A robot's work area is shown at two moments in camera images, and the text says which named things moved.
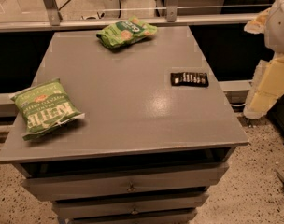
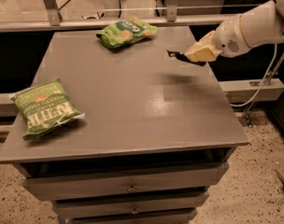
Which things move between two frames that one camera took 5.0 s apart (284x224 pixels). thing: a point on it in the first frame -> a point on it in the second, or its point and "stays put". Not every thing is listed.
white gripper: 279,28 -> 228,37
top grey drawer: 171,178 stays put
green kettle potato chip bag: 44,107 stays put
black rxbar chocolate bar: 190,78 -> 184,57
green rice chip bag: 124,33 stays put
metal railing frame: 51,21 stays put
